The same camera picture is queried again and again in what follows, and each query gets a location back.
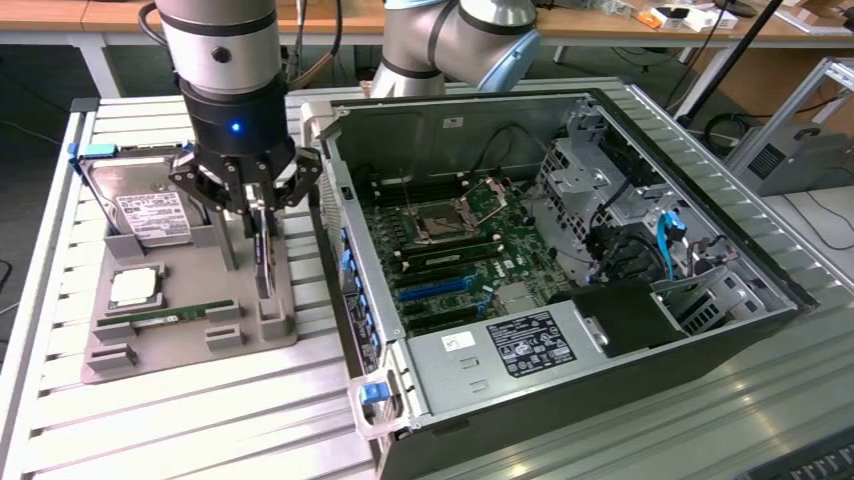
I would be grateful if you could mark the grey computer tower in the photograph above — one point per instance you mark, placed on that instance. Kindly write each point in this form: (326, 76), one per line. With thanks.
(801, 160)

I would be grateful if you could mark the blue expansion slot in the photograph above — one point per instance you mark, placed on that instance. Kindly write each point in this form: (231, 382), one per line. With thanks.
(434, 289)

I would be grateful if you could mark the CPU socket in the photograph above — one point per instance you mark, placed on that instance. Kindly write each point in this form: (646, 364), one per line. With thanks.
(437, 225)

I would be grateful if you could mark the black RAM stick with label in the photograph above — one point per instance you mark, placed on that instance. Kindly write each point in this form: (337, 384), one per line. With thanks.
(447, 257)

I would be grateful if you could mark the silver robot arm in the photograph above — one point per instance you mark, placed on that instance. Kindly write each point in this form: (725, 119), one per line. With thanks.
(221, 50)

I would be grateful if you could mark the green RAM stick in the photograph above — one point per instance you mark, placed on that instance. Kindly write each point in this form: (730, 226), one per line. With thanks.
(167, 315)

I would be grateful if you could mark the blue case latch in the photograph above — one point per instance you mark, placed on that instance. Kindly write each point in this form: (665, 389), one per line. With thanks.
(373, 392)

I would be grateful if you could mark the black stand pole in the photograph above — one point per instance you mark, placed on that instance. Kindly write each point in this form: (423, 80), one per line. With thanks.
(738, 50)

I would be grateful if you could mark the silver disk bay cage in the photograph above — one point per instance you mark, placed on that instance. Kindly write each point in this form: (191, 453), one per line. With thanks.
(574, 175)

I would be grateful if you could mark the silver CPU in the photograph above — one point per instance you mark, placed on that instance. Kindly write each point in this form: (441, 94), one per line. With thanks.
(134, 287)

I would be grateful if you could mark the grey parts rack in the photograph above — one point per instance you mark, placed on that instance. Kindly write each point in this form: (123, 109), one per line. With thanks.
(200, 280)

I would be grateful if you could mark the thin socket locking lever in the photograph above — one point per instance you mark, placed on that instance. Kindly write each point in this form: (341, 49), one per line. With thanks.
(406, 192)

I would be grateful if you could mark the silver chipset heatsink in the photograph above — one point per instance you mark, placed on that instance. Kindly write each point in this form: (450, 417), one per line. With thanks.
(517, 296)

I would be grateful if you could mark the grey power supply unit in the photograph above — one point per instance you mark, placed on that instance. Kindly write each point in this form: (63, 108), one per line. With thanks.
(467, 370)

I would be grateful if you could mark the graphics card with black cooler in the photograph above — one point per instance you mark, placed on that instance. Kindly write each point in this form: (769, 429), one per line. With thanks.
(267, 260)

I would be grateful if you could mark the black open PC case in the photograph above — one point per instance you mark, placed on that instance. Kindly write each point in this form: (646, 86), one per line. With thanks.
(668, 380)

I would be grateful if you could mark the silver slotted drive bracket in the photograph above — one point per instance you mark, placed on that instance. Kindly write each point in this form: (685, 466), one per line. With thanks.
(708, 300)

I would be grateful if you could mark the hard disk in blue carrier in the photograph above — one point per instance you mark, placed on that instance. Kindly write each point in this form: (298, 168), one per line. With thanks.
(107, 175)

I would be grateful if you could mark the green motherboard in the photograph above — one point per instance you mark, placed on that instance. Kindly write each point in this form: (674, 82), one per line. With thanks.
(514, 250)

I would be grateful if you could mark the small orange box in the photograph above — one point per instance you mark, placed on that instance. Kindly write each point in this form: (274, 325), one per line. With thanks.
(646, 19)

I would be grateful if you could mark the silver socket cover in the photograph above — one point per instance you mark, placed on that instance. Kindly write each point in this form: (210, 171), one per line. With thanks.
(483, 200)

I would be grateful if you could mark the white flat box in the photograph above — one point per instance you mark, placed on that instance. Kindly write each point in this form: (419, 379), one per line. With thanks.
(710, 21)

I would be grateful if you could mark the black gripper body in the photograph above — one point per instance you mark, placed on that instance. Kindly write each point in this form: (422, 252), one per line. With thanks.
(234, 115)

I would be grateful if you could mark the aluminium profile frame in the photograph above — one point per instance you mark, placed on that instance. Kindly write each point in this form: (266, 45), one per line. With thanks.
(836, 65)

